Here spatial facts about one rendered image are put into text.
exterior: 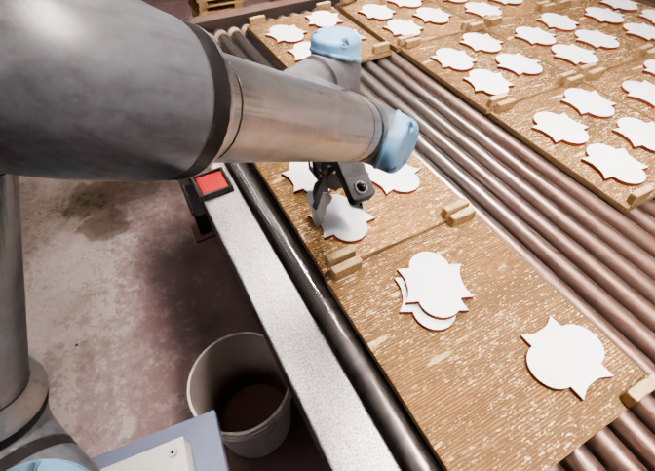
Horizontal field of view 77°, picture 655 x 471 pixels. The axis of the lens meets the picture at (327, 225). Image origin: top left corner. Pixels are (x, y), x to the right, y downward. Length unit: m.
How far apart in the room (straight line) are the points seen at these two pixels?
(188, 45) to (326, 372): 0.55
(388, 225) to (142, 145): 0.66
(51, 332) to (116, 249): 0.45
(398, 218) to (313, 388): 0.38
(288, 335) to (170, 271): 1.37
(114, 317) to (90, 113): 1.80
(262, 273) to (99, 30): 0.62
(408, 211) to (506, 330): 0.30
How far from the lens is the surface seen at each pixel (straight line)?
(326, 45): 0.62
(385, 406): 0.67
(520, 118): 1.22
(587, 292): 0.89
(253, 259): 0.81
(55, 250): 2.38
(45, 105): 0.21
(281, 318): 0.73
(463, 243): 0.84
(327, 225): 0.81
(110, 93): 0.21
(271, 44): 1.50
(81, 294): 2.13
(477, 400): 0.69
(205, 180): 0.97
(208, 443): 0.73
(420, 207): 0.88
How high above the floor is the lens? 1.55
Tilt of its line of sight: 48 degrees down
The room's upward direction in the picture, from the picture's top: straight up
